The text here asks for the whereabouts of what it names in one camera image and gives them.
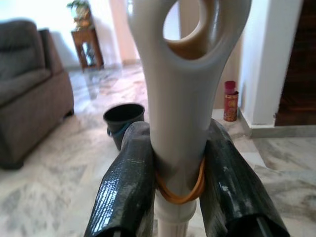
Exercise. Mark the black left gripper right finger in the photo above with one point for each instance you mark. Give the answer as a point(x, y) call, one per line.
point(234, 187)

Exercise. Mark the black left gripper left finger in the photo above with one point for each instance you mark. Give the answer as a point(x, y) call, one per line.
point(123, 192)

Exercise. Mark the orange rubber band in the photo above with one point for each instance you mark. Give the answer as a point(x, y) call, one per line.
point(176, 198)

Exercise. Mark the black plastic bucket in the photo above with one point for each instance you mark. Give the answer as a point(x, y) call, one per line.
point(118, 123)

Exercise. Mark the red gold printed can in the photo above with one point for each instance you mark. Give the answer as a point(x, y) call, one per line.
point(230, 108)

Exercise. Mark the grey brown fabric sofa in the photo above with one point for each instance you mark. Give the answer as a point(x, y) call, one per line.
point(27, 103)

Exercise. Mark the brown wooden side table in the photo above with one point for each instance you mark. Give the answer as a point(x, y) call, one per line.
point(86, 47)

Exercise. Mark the green potted plant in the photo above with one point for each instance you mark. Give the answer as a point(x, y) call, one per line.
point(80, 12)

